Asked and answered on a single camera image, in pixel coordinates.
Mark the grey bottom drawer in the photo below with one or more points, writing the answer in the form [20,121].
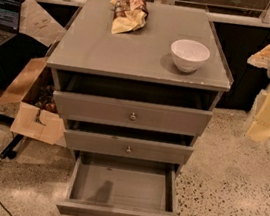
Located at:
[103,185]

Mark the grey drawer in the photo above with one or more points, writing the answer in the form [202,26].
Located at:
[128,103]
[103,185]
[120,141]

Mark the grey drawer cabinet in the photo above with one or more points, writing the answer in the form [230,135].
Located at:
[144,55]

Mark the grey middle drawer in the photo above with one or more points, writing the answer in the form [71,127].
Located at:
[120,141]

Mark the grey top drawer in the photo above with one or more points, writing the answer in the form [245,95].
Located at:
[128,103]

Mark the white ceramic bowl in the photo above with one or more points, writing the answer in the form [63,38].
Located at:
[188,56]

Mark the yellow brown chip bag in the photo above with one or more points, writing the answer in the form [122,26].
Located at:
[129,15]

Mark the open cardboard box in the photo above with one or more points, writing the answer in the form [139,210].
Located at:
[30,120]

